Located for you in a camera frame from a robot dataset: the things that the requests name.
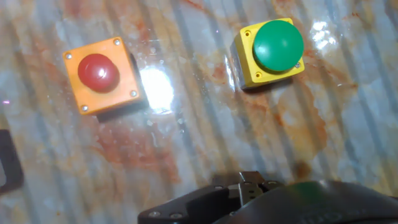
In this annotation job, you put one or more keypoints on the green button yellow box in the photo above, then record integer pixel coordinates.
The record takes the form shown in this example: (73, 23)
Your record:
(270, 49)

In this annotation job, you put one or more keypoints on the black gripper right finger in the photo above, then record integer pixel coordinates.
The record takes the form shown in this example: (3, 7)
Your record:
(256, 186)

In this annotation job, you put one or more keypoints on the red button orange box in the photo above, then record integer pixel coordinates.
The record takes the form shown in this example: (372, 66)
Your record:
(99, 74)

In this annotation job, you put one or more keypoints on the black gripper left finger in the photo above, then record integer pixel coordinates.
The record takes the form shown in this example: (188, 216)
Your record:
(192, 208)

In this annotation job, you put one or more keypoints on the red button grey box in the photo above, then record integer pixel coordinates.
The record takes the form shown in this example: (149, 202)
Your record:
(12, 161)

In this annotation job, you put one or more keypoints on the marble pattern mat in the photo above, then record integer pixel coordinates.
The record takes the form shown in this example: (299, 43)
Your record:
(217, 130)

